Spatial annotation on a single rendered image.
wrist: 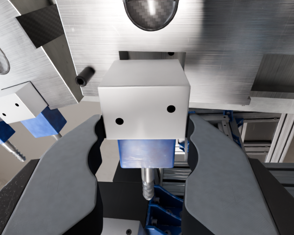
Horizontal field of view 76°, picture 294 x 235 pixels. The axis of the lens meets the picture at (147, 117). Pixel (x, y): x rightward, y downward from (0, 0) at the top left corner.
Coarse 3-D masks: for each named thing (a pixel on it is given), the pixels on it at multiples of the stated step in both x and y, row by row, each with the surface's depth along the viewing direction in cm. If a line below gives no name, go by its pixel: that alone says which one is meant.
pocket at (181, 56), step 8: (120, 56) 16; (128, 56) 18; (136, 56) 18; (144, 56) 18; (152, 56) 18; (160, 56) 18; (168, 56) 17; (176, 56) 17; (184, 56) 17; (184, 64) 15
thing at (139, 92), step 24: (120, 72) 12; (144, 72) 12; (168, 72) 12; (120, 96) 10; (144, 96) 10; (168, 96) 10; (120, 120) 12; (144, 120) 11; (168, 120) 11; (120, 144) 14; (144, 144) 14; (168, 144) 14; (144, 168) 16; (144, 192) 18
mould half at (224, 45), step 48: (96, 0) 13; (192, 0) 12; (240, 0) 12; (288, 0) 11; (96, 48) 15; (144, 48) 15; (192, 48) 14; (240, 48) 14; (288, 48) 13; (96, 96) 18; (192, 96) 17; (240, 96) 16
